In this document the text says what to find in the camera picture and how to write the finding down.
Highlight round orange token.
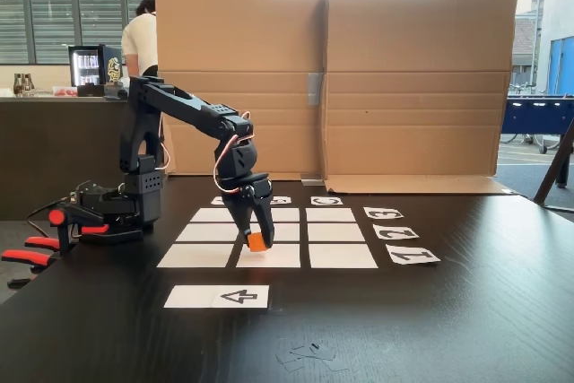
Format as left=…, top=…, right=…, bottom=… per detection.
left=248, top=232, right=270, bottom=253

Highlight white paper grid square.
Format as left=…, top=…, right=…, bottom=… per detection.
left=175, top=222, right=243, bottom=243
left=309, top=243, right=379, bottom=269
left=235, top=243, right=301, bottom=269
left=307, top=222, right=367, bottom=243
left=156, top=243, right=235, bottom=269
left=244, top=222, right=300, bottom=243
left=249, top=207, right=300, bottom=223
left=190, top=207, right=248, bottom=223
left=306, top=207, right=358, bottom=223

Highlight white arrow paper sheet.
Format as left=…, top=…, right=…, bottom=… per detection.
left=163, top=284, right=270, bottom=309

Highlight paper label number 3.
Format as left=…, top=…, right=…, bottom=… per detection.
left=362, top=206, right=404, bottom=222

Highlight paper label number 2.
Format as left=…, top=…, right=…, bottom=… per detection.
left=372, top=223, right=421, bottom=240

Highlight paper label number 1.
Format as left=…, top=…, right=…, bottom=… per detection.
left=385, top=243, right=442, bottom=266

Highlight brown cardboard panel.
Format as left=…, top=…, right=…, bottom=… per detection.
left=154, top=0, right=331, bottom=182
left=323, top=0, right=519, bottom=196

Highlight person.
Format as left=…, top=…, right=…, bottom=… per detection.
left=120, top=0, right=159, bottom=80

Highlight black mini fridge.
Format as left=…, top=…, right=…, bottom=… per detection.
left=67, top=44, right=123, bottom=88

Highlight red black bar clamp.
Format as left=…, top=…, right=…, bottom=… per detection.
left=0, top=235, right=62, bottom=290
left=47, top=203, right=111, bottom=258

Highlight small black box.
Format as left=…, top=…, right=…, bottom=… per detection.
left=76, top=83, right=107, bottom=98

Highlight dark brown counter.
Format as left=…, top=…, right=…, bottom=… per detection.
left=0, top=94, right=168, bottom=222

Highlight brown glass bottles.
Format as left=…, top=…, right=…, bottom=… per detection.
left=13, top=72, right=36, bottom=97

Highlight blue foosball table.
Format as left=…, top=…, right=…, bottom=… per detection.
left=500, top=93, right=574, bottom=155

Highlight dark wooden stand leg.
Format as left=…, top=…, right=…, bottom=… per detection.
left=533, top=116, right=574, bottom=214

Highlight white red servo cable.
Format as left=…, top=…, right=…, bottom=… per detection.
left=159, top=109, right=253, bottom=196

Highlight dark grey camera device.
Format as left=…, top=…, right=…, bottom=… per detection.
left=103, top=81, right=132, bottom=100

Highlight black power cable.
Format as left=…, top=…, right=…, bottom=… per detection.
left=25, top=198, right=73, bottom=240

